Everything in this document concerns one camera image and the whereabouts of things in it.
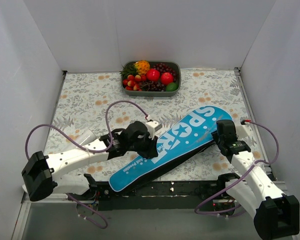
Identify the blue sport racket bag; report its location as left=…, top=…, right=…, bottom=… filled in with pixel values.
left=108, top=105, right=233, bottom=193

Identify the white shuttlecock tube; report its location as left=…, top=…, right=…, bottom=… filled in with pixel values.
left=64, top=129, right=97, bottom=151

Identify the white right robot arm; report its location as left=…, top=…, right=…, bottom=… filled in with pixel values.
left=212, top=119, right=300, bottom=240

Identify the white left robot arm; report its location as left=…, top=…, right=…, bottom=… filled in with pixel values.
left=21, top=120, right=161, bottom=202

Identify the floral table mat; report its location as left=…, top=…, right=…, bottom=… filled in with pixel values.
left=36, top=69, right=269, bottom=183

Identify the small red peaches cluster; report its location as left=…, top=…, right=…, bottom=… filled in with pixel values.
left=122, top=74, right=147, bottom=91

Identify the green lime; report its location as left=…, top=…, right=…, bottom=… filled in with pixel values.
left=165, top=82, right=179, bottom=92

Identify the red apple left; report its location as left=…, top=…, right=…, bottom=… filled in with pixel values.
left=146, top=68, right=161, bottom=82

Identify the red apple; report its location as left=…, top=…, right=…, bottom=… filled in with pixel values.
left=160, top=72, right=174, bottom=86
left=146, top=68, right=161, bottom=82

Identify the red apple right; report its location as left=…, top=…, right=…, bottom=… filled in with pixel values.
left=160, top=72, right=174, bottom=86

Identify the orange toy pineapple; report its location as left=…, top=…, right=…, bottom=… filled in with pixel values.
left=134, top=60, right=151, bottom=75

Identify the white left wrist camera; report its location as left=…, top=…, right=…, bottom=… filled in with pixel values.
left=145, top=120, right=162, bottom=139

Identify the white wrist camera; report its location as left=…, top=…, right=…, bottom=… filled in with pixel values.
left=145, top=120, right=162, bottom=139
left=235, top=120, right=253, bottom=140

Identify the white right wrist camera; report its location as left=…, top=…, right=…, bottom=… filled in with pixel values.
left=235, top=120, right=253, bottom=140

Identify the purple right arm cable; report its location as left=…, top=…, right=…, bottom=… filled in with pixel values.
left=194, top=120, right=280, bottom=216

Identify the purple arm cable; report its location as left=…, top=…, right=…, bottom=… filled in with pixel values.
left=24, top=99, right=151, bottom=230
left=194, top=120, right=280, bottom=216

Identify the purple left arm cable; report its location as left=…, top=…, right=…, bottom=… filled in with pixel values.
left=24, top=99, right=151, bottom=230

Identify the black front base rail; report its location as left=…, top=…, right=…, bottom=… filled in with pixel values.
left=67, top=180, right=237, bottom=212

